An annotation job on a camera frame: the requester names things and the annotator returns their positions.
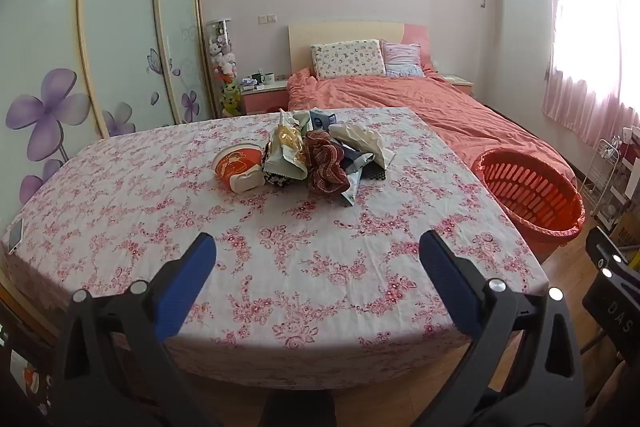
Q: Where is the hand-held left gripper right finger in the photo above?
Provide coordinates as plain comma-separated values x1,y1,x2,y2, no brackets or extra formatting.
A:
419,230,585,427

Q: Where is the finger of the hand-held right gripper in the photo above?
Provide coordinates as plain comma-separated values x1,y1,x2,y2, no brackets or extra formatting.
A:
581,226,640,350

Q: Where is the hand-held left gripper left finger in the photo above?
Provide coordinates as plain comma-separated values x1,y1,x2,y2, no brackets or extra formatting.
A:
52,232,218,427

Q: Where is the small white box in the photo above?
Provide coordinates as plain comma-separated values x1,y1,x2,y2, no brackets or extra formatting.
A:
231,167,266,192

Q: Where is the orange plastic basket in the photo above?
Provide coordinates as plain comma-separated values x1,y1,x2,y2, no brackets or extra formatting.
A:
471,147,586,258

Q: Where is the red instant noodle bowl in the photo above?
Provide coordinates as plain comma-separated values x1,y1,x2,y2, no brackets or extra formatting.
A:
212,144,264,182

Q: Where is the black dotted packet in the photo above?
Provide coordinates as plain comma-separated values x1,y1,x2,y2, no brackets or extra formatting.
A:
264,169,293,188

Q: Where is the dark blue wrapper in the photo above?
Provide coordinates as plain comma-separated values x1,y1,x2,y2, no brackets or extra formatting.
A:
341,146,373,168

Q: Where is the green and yellow snack bag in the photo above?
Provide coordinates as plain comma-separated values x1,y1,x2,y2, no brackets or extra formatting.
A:
262,109,309,181

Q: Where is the pale green and cream cloth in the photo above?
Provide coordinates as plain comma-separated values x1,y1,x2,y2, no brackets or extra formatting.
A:
328,122,397,171

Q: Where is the red patterned bag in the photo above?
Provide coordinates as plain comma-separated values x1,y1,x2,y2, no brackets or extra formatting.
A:
304,130,349,196

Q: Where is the blue and white carton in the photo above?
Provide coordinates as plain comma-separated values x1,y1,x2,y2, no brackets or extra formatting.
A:
308,108,337,131

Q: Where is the brown paper bag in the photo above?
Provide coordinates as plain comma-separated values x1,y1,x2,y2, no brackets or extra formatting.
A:
612,209,640,258

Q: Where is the pink floral tablecloth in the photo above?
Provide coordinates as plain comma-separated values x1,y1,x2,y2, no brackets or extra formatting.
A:
0,107,550,390

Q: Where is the bed with coral duvet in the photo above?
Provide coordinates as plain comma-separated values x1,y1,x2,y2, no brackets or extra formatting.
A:
286,66,578,188

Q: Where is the smartphone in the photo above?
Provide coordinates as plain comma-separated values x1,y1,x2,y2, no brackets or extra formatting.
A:
6,216,26,254

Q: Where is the green frog plush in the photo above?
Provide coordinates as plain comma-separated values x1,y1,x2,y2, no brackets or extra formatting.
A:
221,82,242,118

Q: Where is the pink nightstand with mugs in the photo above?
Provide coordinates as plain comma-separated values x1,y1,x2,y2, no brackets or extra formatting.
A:
240,79,289,116

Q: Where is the bare pink nightstand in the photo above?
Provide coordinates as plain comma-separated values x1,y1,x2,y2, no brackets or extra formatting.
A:
442,73,474,96

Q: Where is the pink striped pillow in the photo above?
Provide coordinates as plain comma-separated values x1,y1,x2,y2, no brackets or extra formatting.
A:
381,41,425,78

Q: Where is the clear plush toy display tube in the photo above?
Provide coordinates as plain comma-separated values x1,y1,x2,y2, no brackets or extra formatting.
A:
206,19,242,118

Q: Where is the floral pillow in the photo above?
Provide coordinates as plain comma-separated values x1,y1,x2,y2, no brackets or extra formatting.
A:
310,39,387,81

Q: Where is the beige and pink headboard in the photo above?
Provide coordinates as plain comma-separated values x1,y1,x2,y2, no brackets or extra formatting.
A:
288,22,431,80

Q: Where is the pink curtain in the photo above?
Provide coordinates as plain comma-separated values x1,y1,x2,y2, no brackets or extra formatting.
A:
532,0,640,150

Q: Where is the floral sliding door wardrobe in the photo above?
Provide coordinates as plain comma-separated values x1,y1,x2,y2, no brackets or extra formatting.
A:
0,0,217,228

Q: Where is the white wire rack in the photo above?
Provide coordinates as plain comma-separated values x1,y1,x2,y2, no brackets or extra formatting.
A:
579,138,632,230

